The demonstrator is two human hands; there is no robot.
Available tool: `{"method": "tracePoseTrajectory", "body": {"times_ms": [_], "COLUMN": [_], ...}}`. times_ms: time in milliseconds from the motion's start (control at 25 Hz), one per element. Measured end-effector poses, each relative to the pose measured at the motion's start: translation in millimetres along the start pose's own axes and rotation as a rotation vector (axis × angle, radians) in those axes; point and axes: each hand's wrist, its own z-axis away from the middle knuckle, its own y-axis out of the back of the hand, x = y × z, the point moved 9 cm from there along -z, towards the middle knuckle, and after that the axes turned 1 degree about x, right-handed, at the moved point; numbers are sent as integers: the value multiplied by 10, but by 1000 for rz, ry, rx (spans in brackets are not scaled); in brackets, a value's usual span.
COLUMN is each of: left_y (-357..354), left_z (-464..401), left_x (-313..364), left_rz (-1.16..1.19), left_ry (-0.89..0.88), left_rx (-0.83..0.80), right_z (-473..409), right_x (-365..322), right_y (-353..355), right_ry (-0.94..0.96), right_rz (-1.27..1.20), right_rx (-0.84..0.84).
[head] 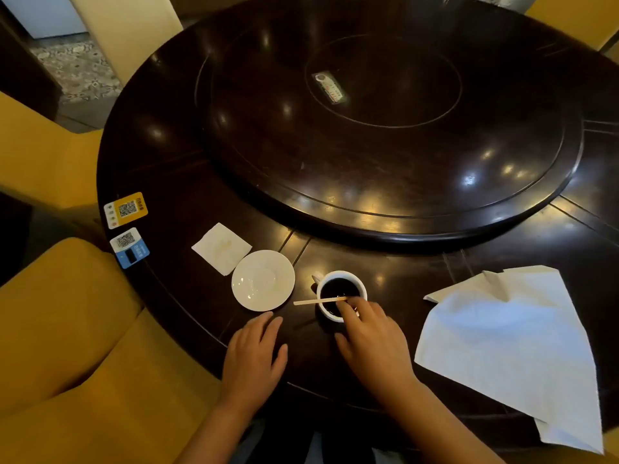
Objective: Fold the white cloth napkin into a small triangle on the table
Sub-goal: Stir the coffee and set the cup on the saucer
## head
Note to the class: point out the dark wooden round turntable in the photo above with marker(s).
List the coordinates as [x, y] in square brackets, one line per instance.
[387, 140]

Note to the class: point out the person's right forearm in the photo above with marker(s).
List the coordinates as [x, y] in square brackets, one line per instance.
[435, 427]

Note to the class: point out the white round saucer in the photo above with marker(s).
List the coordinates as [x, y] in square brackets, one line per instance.
[262, 280]

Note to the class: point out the dark wooden cabinet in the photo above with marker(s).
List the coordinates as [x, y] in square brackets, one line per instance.
[24, 72]

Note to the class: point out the large white cloth napkin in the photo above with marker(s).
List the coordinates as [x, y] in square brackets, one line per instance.
[512, 352]

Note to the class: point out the black coffee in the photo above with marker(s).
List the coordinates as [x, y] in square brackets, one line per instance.
[336, 288]

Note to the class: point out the person's left forearm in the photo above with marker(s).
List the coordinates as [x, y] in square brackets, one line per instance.
[215, 437]

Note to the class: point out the small pale label sticker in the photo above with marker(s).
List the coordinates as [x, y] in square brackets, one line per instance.
[330, 87]

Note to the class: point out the person's right hand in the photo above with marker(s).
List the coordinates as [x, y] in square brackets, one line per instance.
[375, 352]

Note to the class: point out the person's left middle finger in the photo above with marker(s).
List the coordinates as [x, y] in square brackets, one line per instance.
[257, 326]

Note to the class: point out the person's dark clothing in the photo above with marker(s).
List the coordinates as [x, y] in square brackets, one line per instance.
[285, 444]

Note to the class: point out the person's right thumb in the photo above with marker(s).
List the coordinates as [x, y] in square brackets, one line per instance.
[343, 347]

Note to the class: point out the person's left thumb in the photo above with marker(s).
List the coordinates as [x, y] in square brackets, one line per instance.
[281, 362]

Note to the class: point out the white coffee cup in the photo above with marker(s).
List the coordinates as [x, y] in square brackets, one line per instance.
[325, 311]

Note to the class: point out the person's right middle finger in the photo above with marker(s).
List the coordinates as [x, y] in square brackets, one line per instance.
[365, 310]

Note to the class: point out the small white paper napkin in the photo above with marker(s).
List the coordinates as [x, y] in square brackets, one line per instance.
[221, 248]

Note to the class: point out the blue code sticker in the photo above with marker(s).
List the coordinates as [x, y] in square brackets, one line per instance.
[129, 248]

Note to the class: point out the person's left hand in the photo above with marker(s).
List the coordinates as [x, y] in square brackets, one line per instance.
[249, 367]

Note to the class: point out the wooden stir stick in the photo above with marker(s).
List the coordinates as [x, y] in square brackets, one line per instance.
[317, 301]

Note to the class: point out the yellow code sticker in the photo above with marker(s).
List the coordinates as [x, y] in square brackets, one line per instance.
[125, 209]

